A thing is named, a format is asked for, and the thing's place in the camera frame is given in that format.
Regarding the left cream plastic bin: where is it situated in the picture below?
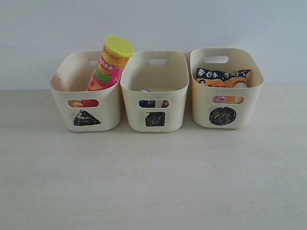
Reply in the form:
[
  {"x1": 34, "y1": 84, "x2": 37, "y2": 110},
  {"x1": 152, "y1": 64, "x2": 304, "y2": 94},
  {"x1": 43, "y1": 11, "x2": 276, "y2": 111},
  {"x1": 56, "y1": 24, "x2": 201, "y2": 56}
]
[{"x1": 49, "y1": 51, "x2": 123, "y2": 132}]

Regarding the white blue milk carton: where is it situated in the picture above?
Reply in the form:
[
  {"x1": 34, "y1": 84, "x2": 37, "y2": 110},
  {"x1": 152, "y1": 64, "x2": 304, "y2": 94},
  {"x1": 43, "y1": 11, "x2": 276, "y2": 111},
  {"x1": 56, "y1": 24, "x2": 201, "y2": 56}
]
[{"x1": 139, "y1": 100, "x2": 155, "y2": 108}]

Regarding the orange instant noodle packet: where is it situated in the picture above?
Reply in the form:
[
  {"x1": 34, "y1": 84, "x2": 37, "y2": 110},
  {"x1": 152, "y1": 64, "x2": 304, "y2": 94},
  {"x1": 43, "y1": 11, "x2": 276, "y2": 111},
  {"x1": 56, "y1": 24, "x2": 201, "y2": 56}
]
[{"x1": 195, "y1": 68, "x2": 251, "y2": 104}]

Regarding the purple juice carton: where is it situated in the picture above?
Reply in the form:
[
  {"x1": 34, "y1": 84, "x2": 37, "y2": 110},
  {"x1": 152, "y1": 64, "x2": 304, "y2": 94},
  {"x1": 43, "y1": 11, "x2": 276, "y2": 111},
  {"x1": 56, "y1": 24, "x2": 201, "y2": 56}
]
[{"x1": 161, "y1": 100, "x2": 170, "y2": 108}]

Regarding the middle cream plastic bin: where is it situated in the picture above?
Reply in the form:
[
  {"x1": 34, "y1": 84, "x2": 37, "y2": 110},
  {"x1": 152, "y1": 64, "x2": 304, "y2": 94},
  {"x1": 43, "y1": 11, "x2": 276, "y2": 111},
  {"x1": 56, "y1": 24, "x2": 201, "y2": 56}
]
[{"x1": 120, "y1": 51, "x2": 189, "y2": 132}]

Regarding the pink chips can yellow lid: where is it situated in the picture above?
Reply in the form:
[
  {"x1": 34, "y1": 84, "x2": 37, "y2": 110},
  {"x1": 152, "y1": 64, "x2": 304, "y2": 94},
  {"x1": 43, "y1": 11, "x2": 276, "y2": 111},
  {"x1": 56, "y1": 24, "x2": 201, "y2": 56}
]
[{"x1": 83, "y1": 35, "x2": 135, "y2": 108}]

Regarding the cream plastic bin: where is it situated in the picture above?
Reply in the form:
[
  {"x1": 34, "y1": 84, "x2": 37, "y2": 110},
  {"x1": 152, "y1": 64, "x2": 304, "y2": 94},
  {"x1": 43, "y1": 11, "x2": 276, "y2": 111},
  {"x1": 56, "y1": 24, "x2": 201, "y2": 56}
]
[
  {"x1": 120, "y1": 51, "x2": 189, "y2": 132},
  {"x1": 49, "y1": 51, "x2": 123, "y2": 132},
  {"x1": 189, "y1": 48, "x2": 264, "y2": 129}
]

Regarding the right cream plastic bin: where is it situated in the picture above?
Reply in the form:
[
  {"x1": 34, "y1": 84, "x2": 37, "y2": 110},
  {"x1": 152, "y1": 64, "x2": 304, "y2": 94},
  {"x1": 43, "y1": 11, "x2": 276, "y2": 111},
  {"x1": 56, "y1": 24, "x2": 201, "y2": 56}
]
[{"x1": 189, "y1": 48, "x2": 264, "y2": 129}]

